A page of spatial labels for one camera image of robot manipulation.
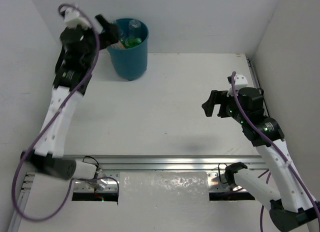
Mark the aluminium front rail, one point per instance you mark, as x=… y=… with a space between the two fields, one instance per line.
x=176 y=163

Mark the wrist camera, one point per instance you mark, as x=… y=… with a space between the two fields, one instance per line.
x=238 y=80
x=73 y=18

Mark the green plastic bottle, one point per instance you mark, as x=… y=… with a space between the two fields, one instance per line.
x=132 y=41

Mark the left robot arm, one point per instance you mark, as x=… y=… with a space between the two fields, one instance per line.
x=73 y=72

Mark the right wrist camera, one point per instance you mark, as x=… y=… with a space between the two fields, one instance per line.
x=238 y=80

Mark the teal plastic bin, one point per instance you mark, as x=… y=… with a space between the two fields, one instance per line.
x=131 y=63

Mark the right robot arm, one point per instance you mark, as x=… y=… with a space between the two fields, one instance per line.
x=290 y=205

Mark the clear bottle blue cap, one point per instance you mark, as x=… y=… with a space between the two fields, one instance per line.
x=134 y=28

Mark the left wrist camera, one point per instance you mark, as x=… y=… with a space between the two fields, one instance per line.
x=73 y=18

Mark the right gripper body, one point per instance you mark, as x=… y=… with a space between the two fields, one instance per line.
x=228 y=105

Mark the orange bottle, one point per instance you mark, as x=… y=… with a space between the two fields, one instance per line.
x=118 y=45

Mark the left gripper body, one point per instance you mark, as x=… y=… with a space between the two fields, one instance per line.
x=107 y=32

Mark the clear bottle blue label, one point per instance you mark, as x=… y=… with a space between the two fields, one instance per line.
x=121 y=33

